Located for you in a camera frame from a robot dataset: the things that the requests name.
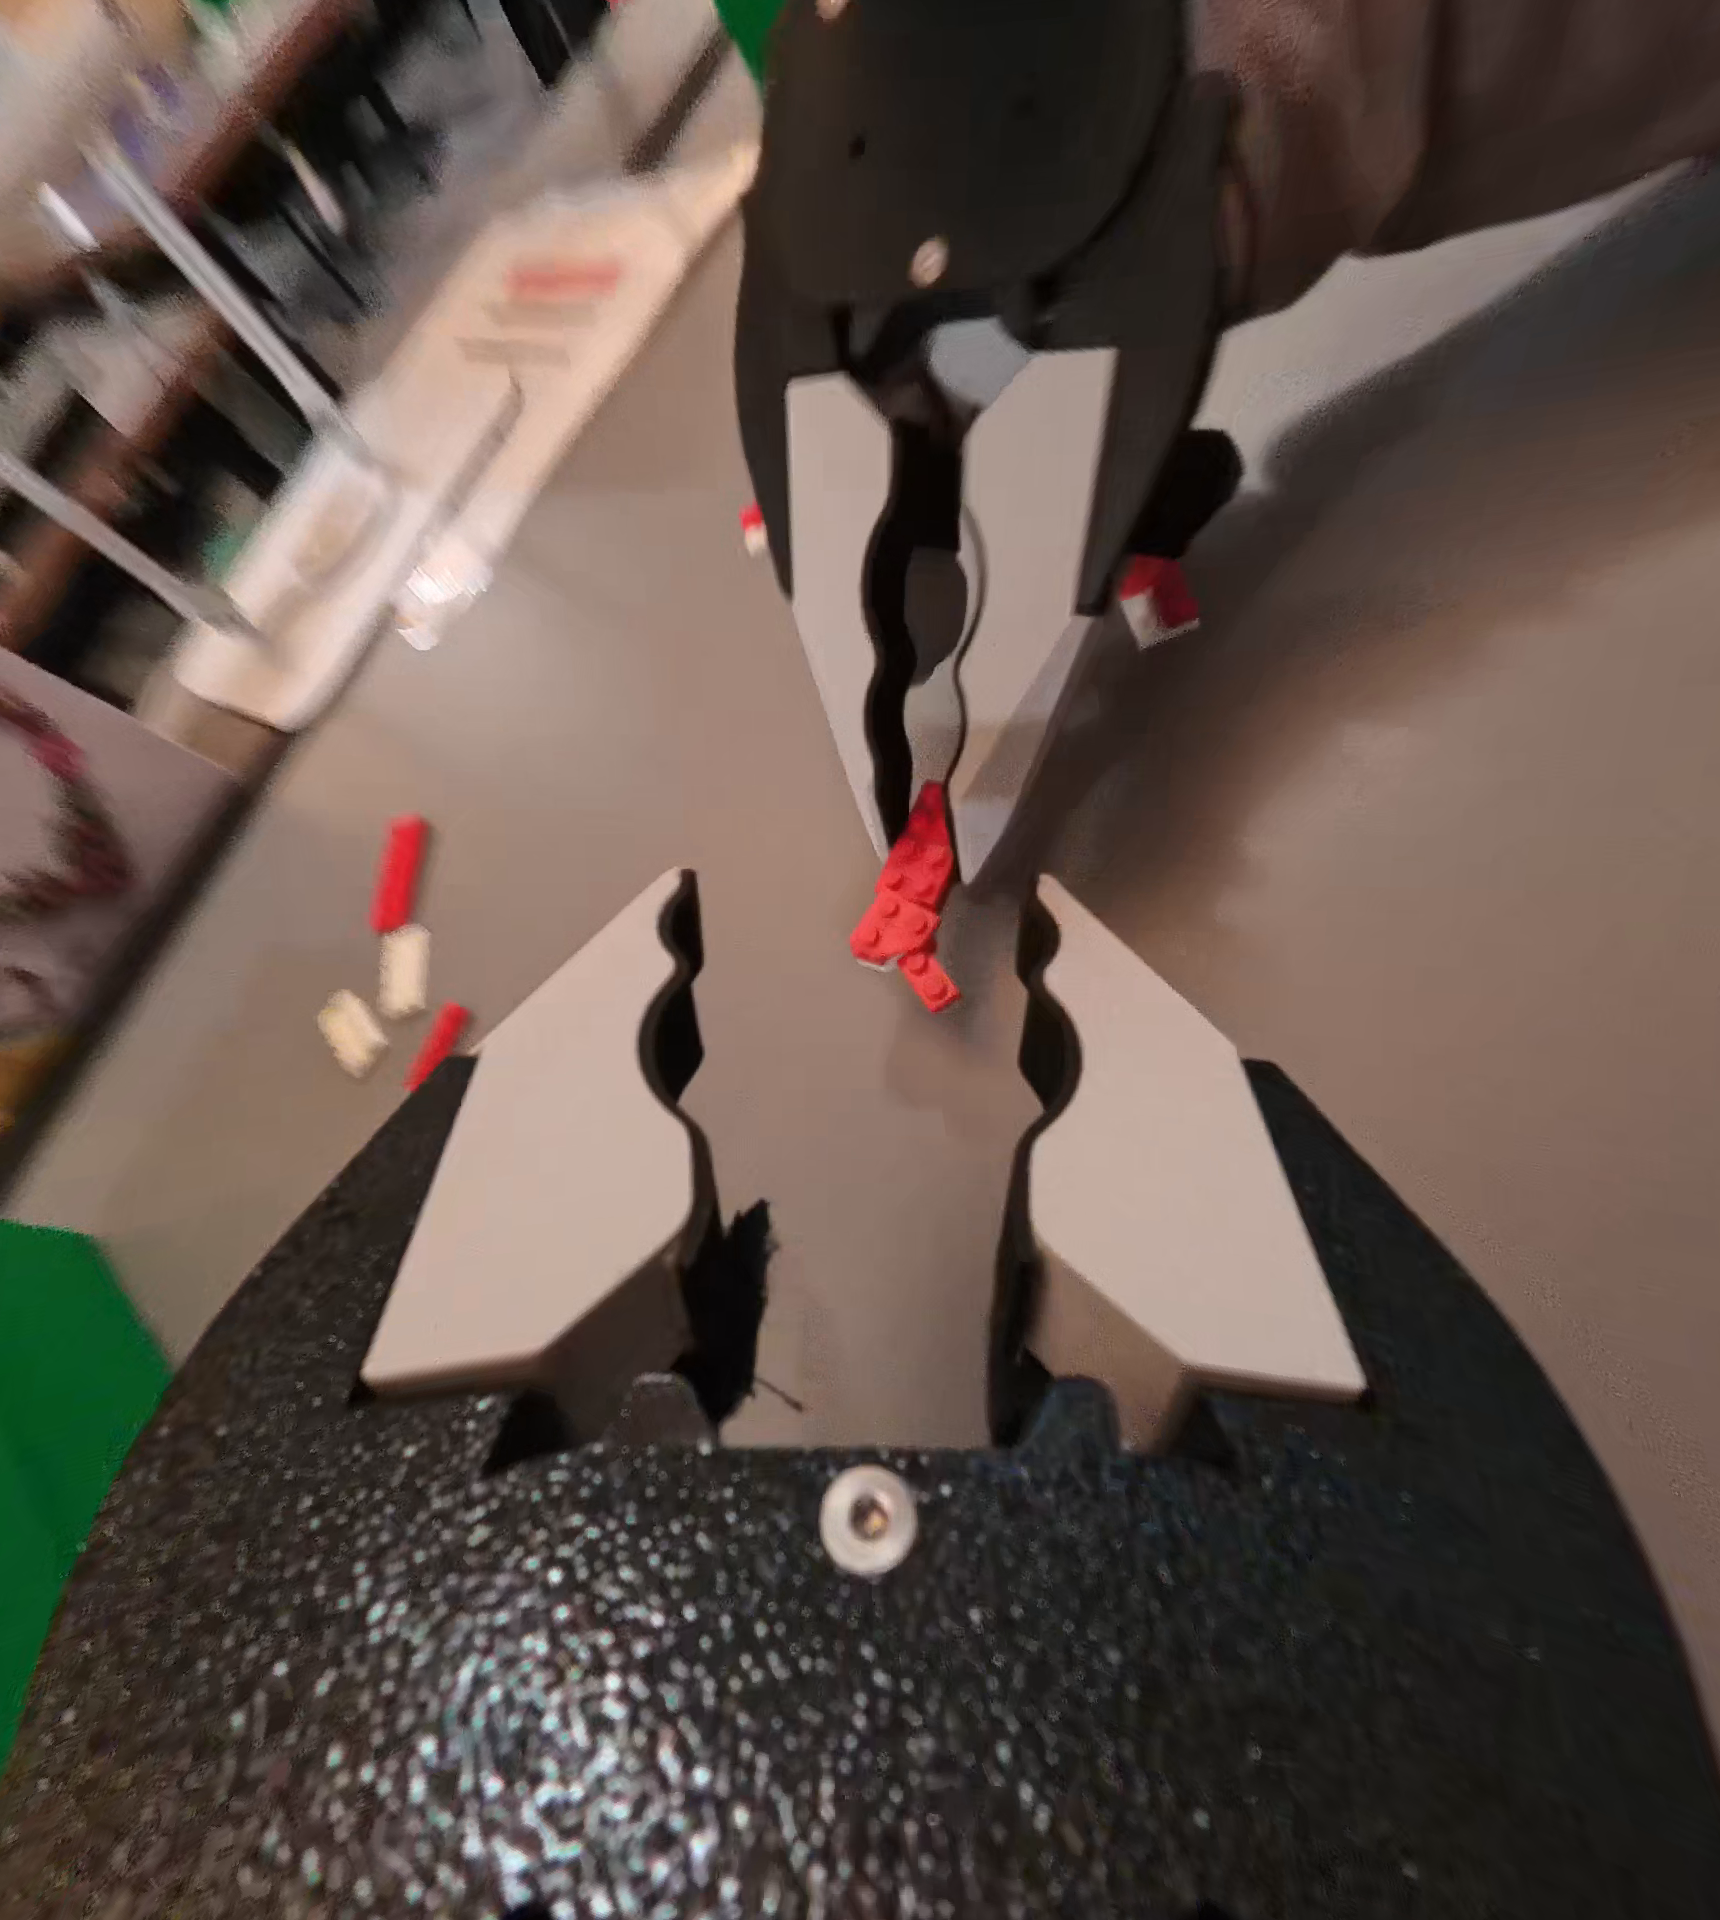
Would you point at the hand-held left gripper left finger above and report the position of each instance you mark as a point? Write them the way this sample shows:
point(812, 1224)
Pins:
point(530, 1201)

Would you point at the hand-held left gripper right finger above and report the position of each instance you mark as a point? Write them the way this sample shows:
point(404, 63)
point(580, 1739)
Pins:
point(1190, 1215)

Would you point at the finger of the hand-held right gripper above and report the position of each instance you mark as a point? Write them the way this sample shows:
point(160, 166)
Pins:
point(830, 570)
point(1041, 524)

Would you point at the red and white lego assembly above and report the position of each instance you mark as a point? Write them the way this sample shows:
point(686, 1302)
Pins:
point(920, 871)

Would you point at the person's right forearm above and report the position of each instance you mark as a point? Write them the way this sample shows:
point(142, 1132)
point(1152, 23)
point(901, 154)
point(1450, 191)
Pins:
point(1475, 120)

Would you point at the narrow red lego plate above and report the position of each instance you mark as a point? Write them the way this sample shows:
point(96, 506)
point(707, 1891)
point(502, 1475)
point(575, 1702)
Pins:
point(436, 1042)

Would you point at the white lego plate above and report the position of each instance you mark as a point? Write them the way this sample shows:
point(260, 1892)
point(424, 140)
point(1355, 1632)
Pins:
point(350, 1032)
point(406, 972)

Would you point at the long red lego plate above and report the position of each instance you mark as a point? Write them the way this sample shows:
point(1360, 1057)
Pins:
point(401, 871)

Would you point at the white and yellow lego box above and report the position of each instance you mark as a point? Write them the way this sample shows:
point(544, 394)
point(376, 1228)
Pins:
point(124, 780)

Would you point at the white paper sheet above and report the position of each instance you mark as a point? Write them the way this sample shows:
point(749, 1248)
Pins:
point(561, 315)

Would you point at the red and white lego frame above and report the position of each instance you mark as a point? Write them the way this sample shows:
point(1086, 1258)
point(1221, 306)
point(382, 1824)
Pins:
point(1161, 592)

